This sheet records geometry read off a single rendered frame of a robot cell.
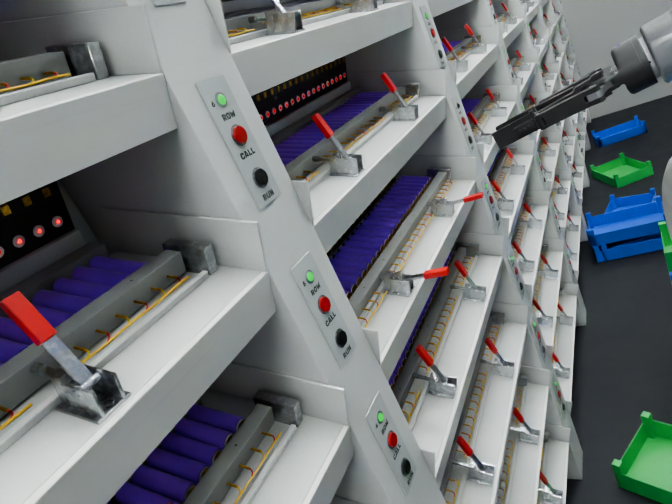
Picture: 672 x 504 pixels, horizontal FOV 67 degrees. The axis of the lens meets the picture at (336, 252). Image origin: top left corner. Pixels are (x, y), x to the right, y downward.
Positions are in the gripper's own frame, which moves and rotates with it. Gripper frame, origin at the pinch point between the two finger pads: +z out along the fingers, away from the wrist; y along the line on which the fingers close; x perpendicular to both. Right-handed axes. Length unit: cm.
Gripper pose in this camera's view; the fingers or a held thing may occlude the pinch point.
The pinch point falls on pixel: (516, 128)
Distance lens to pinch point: 91.9
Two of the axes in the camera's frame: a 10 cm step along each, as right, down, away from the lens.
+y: 4.0, -4.7, 7.8
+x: -5.5, -8.1, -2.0
